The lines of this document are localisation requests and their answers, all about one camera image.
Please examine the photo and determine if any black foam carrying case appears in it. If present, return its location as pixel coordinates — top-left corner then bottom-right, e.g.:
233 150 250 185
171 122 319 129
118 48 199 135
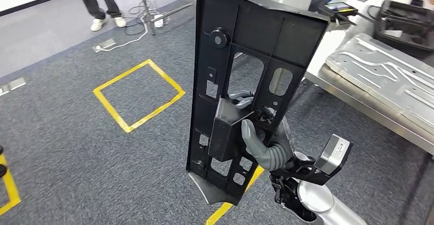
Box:
373 0 434 56

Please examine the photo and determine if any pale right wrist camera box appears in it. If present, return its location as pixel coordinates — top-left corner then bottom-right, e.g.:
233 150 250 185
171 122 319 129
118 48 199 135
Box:
313 134 353 176

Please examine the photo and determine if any stainless steel workbench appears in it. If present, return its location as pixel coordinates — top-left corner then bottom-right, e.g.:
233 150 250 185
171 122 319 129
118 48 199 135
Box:
302 0 434 156

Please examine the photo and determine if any black camera bracket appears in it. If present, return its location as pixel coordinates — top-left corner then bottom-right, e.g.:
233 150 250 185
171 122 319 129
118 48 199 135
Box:
269 155 340 187

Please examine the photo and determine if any white floor cable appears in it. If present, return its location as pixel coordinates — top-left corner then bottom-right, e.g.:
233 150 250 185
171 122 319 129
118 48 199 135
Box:
96 11 150 53

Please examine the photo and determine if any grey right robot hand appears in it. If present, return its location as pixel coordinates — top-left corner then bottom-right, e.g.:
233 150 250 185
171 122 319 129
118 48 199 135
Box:
229 90 295 171

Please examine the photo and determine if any black controller with screen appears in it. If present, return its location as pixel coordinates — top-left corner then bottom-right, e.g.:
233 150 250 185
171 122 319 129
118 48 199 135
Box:
318 1 360 26

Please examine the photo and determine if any metal floor socket plate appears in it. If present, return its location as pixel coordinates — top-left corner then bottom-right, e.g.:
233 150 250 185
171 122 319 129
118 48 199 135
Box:
91 38 117 53
0 77 27 97

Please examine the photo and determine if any grooved metal plate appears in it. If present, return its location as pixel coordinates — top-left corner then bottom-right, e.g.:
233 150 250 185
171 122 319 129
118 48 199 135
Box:
324 32 434 137

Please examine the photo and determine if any metal tripod stand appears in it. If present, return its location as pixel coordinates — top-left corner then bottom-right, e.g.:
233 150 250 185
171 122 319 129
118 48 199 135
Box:
136 0 194 36

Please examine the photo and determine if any yellow floor tape square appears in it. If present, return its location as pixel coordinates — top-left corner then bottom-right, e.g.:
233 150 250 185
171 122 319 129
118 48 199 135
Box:
93 59 186 133
0 154 21 217
205 165 265 225

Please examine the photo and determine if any black plastic panel part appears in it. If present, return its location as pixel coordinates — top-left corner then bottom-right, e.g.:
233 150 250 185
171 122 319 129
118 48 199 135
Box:
185 0 330 207

